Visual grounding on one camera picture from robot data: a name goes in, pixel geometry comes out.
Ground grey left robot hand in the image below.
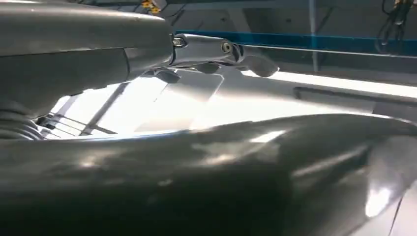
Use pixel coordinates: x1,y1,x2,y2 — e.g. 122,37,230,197
0,0,291,236

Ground white plastic cover panel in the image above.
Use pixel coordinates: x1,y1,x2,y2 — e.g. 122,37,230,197
251,114,417,236

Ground blue steel shelf rack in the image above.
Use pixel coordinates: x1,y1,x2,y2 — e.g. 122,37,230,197
175,29,417,58

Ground black hanging cable bundle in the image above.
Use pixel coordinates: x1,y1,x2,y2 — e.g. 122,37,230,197
374,0,413,55

